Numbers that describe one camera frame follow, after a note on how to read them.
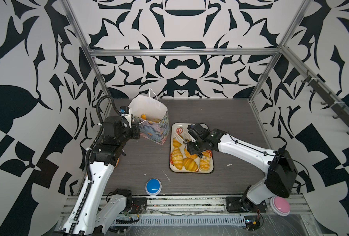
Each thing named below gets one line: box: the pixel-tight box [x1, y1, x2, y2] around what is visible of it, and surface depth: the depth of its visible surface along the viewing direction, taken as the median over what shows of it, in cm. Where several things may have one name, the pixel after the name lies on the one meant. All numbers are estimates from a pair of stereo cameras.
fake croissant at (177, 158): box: [171, 146, 184, 171], surface depth 88 cm
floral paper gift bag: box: [128, 94, 171, 146], surface depth 89 cm
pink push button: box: [269, 196, 291, 217], surface depth 74 cm
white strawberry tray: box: [169, 122, 214, 174], surface depth 88 cm
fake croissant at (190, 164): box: [182, 157, 200, 173], surface depth 85 cm
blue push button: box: [145, 177, 162, 197], surface depth 80 cm
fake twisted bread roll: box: [199, 150, 211, 172], surface depth 86 cm
